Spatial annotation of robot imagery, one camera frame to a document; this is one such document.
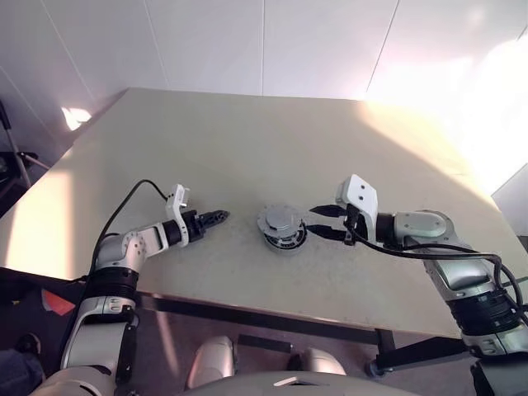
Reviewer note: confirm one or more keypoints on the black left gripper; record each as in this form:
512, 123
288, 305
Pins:
193, 229

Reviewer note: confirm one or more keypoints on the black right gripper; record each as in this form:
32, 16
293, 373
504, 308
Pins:
354, 232

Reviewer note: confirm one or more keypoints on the grey round metal part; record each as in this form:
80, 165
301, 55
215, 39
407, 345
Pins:
278, 218

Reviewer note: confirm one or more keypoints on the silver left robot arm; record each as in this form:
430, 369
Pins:
119, 255

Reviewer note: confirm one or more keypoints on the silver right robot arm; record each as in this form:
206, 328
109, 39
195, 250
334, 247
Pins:
425, 227

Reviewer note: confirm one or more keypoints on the black block between robot legs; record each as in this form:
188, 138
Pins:
264, 341

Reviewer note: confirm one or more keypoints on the silver rounded robot leg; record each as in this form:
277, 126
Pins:
212, 359
323, 362

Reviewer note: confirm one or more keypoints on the grey table caster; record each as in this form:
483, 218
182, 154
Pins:
377, 368

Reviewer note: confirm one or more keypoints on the silver robot torso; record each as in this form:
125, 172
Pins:
288, 383

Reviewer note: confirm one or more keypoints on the red orange object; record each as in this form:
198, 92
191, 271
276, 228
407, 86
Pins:
55, 303

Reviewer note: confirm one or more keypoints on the black stand with silver pole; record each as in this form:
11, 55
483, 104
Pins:
18, 165

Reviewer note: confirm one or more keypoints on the bystander in dark clothes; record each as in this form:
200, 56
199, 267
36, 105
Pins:
20, 371

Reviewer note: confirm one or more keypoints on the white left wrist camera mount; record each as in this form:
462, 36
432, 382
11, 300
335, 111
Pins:
176, 202

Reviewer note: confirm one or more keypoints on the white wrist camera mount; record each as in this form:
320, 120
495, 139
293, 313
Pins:
361, 194
176, 202

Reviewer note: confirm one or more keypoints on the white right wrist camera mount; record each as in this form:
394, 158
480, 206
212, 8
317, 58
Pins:
361, 194

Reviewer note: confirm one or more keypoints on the black table frame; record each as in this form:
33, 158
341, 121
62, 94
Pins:
264, 317

